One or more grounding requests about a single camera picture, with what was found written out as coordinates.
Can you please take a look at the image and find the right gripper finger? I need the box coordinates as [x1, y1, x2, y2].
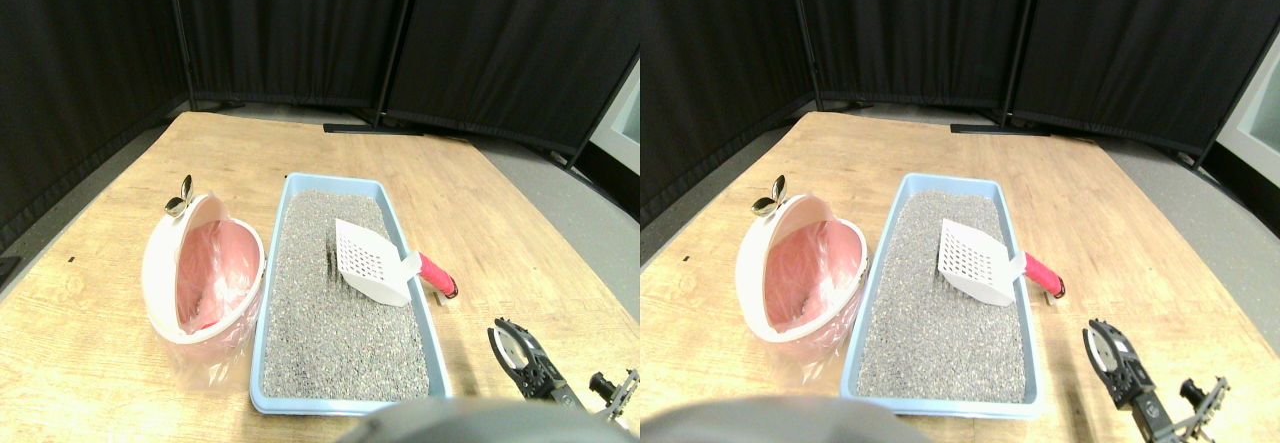
[1083, 318, 1126, 379]
[488, 318, 532, 377]
[1113, 329, 1148, 393]
[518, 329, 554, 390]

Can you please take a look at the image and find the white scoop with red handle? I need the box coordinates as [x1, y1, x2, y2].
[333, 218, 460, 308]
[937, 218, 1066, 308]

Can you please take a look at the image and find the blue litter tray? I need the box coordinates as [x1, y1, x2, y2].
[840, 172, 1043, 419]
[249, 172, 453, 416]

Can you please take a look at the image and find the white bin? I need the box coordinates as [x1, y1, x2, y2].
[141, 175, 268, 389]
[735, 175, 869, 369]

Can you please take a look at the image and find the black curtain stand foot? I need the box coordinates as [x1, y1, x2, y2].
[323, 120, 426, 138]
[950, 120, 1051, 138]

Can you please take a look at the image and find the white shelf unit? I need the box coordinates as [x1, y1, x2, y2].
[590, 58, 640, 175]
[1215, 53, 1280, 160]

